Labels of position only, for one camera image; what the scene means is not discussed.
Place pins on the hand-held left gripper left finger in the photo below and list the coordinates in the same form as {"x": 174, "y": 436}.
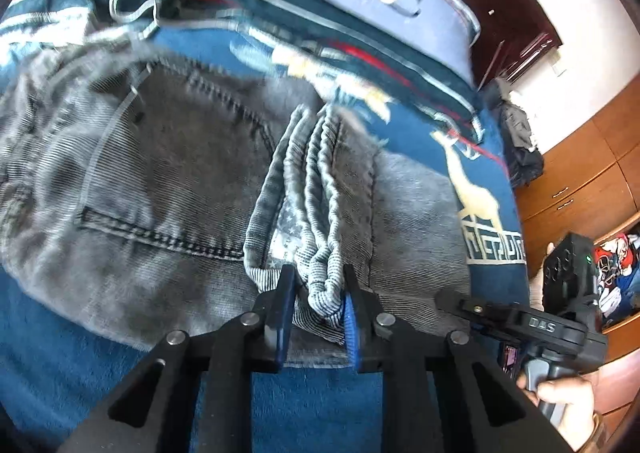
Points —
{"x": 282, "y": 318}

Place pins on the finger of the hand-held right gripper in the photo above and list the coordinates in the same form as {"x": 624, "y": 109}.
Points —
{"x": 465, "y": 305}

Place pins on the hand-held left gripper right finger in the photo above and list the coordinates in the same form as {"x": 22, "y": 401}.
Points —
{"x": 352, "y": 333}

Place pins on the grey denim pants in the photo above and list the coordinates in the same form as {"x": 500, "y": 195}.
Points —
{"x": 150, "y": 173}

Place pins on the person's right hand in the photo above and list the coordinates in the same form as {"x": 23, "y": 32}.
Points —
{"x": 560, "y": 395}

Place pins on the colourful printed cloth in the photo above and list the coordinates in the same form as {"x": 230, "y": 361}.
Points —
{"x": 620, "y": 258}

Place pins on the wooden wardrobe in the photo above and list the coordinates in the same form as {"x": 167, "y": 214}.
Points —
{"x": 575, "y": 173}

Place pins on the black jacket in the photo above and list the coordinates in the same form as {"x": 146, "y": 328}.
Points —
{"x": 520, "y": 133}

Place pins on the blue printed blanket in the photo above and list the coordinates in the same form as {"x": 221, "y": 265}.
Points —
{"x": 75, "y": 383}

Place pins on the carved wooden headboard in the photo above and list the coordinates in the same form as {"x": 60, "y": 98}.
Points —
{"x": 500, "y": 8}

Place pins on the white wall socket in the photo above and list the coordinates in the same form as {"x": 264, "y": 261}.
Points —
{"x": 557, "y": 66}

